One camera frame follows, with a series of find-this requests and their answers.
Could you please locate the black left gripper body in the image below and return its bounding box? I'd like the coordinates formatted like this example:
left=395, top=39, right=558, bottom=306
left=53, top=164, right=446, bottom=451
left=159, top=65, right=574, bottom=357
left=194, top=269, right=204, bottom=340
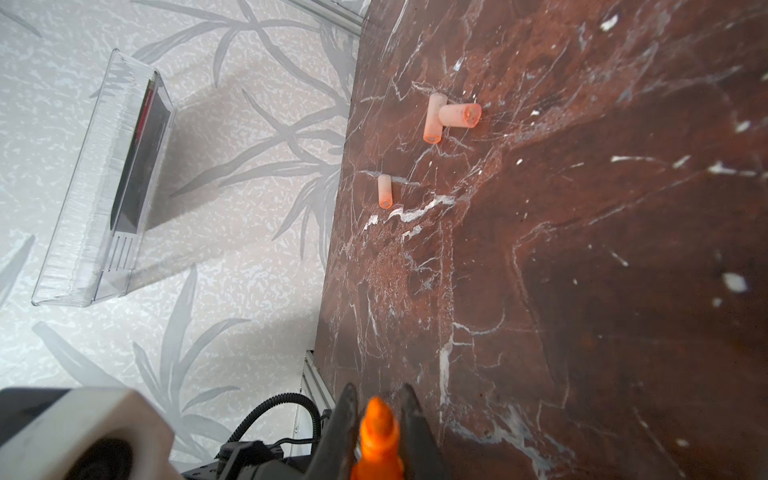
left=181, top=409, right=332, bottom=480

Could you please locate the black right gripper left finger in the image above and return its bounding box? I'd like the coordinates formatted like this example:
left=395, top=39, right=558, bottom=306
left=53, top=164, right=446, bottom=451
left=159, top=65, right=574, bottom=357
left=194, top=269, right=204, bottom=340
left=303, top=383, right=359, bottom=480

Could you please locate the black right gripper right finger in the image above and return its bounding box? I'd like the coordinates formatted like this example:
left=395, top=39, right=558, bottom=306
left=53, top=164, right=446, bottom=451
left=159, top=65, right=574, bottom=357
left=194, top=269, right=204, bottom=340
left=399, top=384, right=447, bottom=479

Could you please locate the orange pen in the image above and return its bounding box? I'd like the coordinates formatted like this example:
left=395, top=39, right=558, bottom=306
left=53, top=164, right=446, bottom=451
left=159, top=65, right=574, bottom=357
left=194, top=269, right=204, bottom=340
left=350, top=397, right=404, bottom=480

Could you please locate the pink pen cap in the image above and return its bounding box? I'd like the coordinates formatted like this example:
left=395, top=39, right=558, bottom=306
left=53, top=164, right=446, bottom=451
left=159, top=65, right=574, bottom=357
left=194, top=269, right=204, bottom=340
left=438, top=103, right=482, bottom=129
left=377, top=174, right=394, bottom=209
left=423, top=93, right=447, bottom=144

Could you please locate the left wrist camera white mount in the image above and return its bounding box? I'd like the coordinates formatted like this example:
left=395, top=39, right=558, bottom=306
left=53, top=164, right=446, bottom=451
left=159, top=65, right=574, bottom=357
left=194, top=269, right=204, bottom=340
left=1, top=387, right=181, bottom=479

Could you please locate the clear plastic wall tray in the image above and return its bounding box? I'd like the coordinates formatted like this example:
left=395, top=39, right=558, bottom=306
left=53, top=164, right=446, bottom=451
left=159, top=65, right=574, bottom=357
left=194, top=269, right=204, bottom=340
left=31, top=50, right=175, bottom=307

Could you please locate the aluminium frame post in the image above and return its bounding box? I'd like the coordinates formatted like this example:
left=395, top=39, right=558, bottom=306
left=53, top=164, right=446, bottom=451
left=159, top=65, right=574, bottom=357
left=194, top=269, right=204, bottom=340
left=287, top=0, right=364, bottom=37

